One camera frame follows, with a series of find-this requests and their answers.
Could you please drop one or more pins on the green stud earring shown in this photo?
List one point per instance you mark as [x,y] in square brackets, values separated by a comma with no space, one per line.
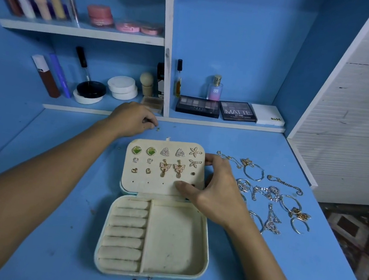
[136,150]
[151,151]

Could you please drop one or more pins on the cream jewellery box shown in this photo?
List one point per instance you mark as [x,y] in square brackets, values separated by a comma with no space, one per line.
[171,244]

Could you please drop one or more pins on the small silver stud earring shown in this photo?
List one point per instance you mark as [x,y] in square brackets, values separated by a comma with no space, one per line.
[195,163]
[196,152]

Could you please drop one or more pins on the white slatted cabinet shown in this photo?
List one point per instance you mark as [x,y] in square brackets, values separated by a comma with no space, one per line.
[354,125]

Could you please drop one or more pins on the person's right hand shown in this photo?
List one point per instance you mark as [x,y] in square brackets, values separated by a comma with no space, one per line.
[221,196]

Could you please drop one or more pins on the white bowl black inside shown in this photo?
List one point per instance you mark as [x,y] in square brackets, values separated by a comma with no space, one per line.
[90,90]

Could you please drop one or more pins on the pink flat compact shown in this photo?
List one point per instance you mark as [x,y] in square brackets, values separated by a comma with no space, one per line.
[127,28]
[150,30]

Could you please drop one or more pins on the white shelf unit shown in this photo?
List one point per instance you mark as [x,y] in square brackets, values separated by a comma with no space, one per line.
[169,15]

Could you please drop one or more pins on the person's left hand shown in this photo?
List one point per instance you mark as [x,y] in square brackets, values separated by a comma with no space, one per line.
[132,120]

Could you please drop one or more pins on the black makeup brush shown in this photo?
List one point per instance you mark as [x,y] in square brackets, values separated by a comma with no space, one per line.
[82,62]

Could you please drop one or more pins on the blue cosmetic tube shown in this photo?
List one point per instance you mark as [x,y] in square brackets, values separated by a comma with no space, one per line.
[60,76]

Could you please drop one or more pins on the black lettered eyeshadow palette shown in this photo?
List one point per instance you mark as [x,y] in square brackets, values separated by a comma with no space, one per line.
[237,111]

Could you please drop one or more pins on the square brown powder compact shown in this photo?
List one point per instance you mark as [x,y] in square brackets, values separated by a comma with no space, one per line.
[153,103]

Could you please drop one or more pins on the small pink perfume bottle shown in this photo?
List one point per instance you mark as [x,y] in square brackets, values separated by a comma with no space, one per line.
[214,89]

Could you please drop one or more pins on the person's right forearm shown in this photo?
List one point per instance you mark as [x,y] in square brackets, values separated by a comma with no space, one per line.
[265,272]

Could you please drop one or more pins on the thin dark cosmetic bottle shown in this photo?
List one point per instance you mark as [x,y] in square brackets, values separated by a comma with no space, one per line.
[178,80]

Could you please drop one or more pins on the brown lipstick tube white cap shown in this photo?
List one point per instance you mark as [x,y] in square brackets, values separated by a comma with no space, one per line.
[47,78]

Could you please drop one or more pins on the white flat box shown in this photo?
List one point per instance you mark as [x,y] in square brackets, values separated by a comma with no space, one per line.
[268,115]

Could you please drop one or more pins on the gold dangling earring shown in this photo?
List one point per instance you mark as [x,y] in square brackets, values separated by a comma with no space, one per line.
[179,169]
[165,168]

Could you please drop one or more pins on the person's left forearm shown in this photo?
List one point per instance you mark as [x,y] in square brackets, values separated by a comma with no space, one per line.
[28,206]

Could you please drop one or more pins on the pink round jar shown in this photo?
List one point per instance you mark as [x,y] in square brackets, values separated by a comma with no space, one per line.
[100,16]

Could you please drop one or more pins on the dark eyeshadow palette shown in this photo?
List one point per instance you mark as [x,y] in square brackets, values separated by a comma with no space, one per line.
[198,106]

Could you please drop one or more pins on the white round cream jar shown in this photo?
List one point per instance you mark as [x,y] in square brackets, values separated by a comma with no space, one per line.
[122,87]

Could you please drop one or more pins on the black cosmetic bottle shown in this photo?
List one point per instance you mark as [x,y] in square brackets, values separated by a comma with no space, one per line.
[159,81]

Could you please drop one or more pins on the beige makeup sponge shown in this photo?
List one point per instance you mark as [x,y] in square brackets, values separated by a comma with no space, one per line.
[146,82]

